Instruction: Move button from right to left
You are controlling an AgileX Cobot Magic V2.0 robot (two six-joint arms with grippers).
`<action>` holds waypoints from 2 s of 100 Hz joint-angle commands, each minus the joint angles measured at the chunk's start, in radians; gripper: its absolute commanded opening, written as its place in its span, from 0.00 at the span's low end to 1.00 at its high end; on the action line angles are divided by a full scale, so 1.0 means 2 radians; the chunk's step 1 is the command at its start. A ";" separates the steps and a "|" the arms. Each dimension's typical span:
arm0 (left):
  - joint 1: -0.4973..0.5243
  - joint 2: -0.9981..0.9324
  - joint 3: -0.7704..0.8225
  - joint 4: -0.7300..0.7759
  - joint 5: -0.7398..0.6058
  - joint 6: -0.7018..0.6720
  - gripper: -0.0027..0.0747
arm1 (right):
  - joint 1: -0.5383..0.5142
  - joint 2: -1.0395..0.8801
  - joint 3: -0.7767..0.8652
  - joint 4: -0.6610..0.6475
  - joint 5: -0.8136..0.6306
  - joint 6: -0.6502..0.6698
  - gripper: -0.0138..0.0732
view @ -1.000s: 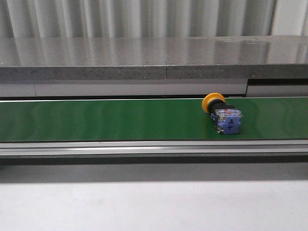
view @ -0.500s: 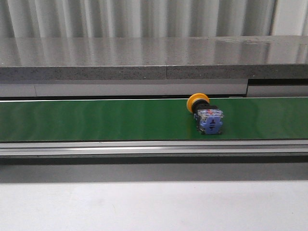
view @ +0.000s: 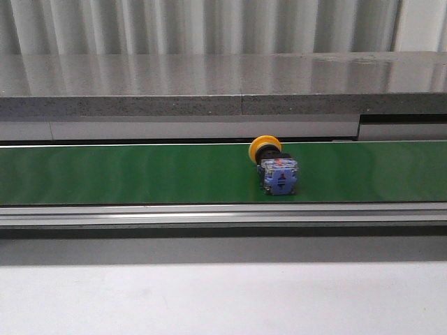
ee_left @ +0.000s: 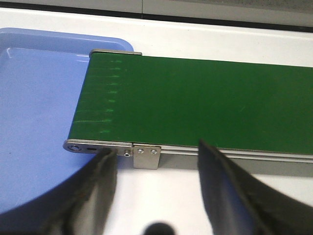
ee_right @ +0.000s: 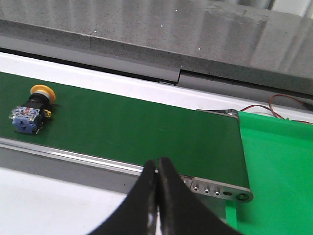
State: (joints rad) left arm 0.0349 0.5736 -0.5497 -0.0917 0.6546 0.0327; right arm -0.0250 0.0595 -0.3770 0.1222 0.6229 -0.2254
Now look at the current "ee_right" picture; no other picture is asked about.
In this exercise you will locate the yellow push button switch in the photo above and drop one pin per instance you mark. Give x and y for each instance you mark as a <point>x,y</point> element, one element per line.
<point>29,117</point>

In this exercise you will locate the green conveyor belt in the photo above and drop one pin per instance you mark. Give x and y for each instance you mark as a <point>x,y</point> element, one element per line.
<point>72,104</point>

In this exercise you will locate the aluminium conveyor frame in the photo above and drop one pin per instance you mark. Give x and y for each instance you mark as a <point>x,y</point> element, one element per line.
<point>220,189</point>

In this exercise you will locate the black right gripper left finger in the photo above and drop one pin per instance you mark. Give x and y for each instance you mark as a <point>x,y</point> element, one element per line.
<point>137,214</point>

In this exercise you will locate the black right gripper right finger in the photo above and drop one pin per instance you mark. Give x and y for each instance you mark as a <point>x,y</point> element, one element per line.
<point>181,212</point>

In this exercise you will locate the grey stone counter slab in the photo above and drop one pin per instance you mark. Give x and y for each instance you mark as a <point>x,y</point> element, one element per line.
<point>160,38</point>

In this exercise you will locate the bright green plastic tray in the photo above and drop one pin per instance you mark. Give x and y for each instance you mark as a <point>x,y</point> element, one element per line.
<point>279,159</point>

